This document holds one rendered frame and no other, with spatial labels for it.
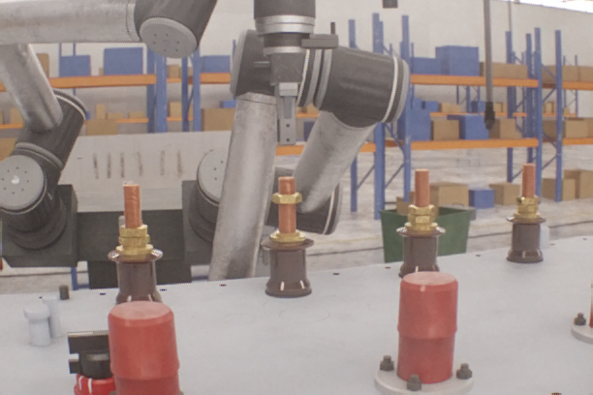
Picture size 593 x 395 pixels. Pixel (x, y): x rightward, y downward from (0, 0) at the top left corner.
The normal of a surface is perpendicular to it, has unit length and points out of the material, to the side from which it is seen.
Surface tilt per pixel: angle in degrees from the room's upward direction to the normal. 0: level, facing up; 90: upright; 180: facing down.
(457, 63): 90
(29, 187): 63
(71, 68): 90
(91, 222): 90
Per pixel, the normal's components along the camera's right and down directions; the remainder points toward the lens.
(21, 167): 0.17, -0.41
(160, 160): 0.35, 0.09
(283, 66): 0.09, 0.10
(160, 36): -0.24, 0.86
